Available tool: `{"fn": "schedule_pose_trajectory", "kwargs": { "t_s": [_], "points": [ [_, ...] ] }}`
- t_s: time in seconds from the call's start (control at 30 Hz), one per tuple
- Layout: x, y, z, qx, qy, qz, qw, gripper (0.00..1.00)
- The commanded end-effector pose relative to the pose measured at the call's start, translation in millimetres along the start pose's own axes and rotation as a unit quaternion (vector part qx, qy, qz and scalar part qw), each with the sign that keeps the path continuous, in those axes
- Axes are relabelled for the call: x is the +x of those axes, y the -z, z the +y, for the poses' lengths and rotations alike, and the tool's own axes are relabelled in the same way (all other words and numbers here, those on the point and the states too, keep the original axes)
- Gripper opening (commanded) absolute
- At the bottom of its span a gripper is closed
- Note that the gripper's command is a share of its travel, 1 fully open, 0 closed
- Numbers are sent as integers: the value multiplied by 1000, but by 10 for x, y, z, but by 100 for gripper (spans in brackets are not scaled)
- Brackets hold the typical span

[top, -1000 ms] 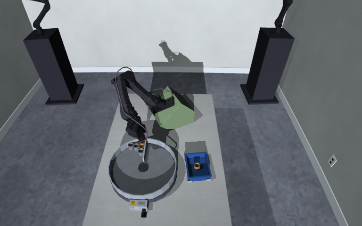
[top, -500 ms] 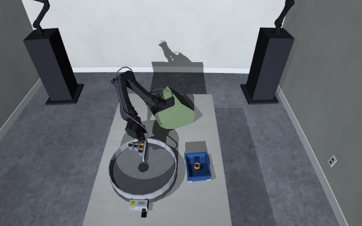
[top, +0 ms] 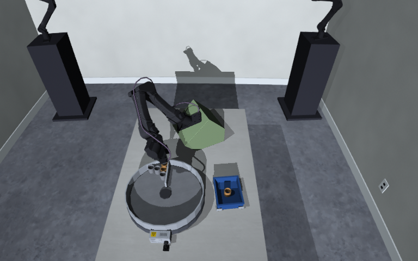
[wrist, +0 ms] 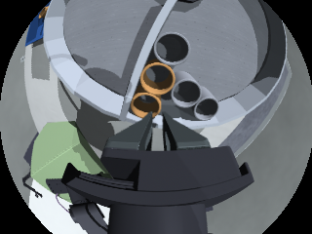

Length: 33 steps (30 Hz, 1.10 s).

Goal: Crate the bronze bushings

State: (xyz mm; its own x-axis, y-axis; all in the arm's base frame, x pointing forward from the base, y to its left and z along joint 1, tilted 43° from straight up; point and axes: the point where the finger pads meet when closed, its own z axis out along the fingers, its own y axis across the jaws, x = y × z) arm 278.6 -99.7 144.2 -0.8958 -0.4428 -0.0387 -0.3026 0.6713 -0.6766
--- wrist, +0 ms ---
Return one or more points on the blue open crate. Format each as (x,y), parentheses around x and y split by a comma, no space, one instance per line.
(35,30)

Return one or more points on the bronze bushing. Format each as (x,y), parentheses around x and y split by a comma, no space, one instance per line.
(157,88)
(141,108)
(43,12)

